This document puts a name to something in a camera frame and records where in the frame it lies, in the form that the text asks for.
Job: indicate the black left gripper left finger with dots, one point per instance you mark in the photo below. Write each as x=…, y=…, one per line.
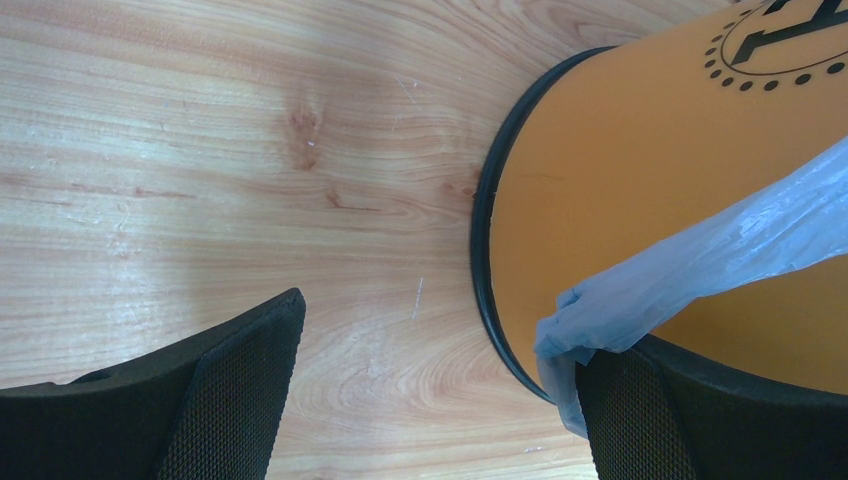
x=206, y=407

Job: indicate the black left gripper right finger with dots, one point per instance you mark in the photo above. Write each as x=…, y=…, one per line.
x=658, y=411

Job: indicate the translucent blue plastic bag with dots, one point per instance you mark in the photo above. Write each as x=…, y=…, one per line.
x=790, y=225

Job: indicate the orange trash bin gold rim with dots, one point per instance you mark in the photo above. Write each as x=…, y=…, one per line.
x=618, y=148

